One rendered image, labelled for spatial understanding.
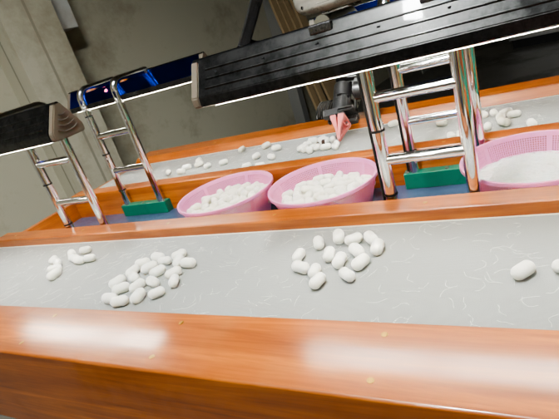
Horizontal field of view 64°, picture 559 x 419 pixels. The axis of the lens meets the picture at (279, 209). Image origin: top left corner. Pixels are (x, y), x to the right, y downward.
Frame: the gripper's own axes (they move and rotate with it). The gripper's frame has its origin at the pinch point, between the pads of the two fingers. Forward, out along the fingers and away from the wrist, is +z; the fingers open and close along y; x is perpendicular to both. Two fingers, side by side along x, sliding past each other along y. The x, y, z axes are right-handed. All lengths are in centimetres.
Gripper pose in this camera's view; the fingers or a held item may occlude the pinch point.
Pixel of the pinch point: (339, 138)
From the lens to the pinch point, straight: 140.6
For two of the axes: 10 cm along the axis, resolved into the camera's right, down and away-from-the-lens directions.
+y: 8.7, -1.0, -4.8
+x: 4.8, 4.0, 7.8
